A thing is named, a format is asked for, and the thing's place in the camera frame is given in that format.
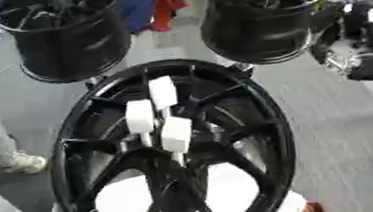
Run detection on red cloth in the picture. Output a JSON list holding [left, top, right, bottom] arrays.
[[146, 0, 192, 34]]

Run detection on black spoked wheel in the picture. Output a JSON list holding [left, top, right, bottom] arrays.
[[38, 46, 304, 212]]

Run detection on blue cloth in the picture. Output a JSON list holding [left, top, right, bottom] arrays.
[[116, 0, 161, 35]]

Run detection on black wheel rim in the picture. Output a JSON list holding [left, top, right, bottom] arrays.
[[196, 0, 342, 73], [0, 0, 138, 92]]

